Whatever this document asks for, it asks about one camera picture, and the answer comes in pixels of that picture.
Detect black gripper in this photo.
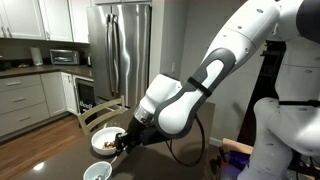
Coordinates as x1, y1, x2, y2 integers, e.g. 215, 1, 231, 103
114, 115, 149, 156

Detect large white bowl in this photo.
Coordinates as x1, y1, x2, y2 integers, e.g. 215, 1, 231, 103
90, 126, 127, 156

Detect small white bowl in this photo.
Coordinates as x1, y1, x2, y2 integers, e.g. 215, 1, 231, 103
82, 161, 113, 180

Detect mixed nuts pile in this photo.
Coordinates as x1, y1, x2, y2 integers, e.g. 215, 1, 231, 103
103, 141, 117, 150

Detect pale wooden chair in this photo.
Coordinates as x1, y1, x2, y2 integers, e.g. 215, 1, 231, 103
77, 95, 126, 136

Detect black beverage cooler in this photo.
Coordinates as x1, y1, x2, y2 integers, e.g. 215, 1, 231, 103
73, 76, 98, 116

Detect stainless steel refrigerator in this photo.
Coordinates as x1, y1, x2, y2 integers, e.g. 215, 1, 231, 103
86, 3, 152, 108

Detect dark kitchen countertop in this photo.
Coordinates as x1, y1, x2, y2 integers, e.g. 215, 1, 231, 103
0, 64, 94, 80

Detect silver toaster oven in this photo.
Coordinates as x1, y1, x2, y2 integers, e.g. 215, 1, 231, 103
49, 49, 81, 66

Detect white lower kitchen cabinets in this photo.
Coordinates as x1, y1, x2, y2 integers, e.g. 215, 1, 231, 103
0, 71, 79, 138

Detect white kitchen cabinets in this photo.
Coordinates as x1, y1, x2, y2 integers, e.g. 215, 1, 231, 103
0, 0, 92, 44
0, 71, 79, 138

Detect wooden board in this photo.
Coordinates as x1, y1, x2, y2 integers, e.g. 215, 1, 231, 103
222, 137, 254, 155

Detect white countertop canister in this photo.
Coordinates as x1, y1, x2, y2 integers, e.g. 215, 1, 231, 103
30, 47, 44, 67

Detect white upper kitchen cabinets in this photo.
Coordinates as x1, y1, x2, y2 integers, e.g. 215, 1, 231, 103
0, 0, 92, 44

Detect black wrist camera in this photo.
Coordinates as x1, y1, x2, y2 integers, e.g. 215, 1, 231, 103
139, 124, 171, 147

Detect orange handled tool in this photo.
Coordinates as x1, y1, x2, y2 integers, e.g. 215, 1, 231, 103
218, 146, 231, 168

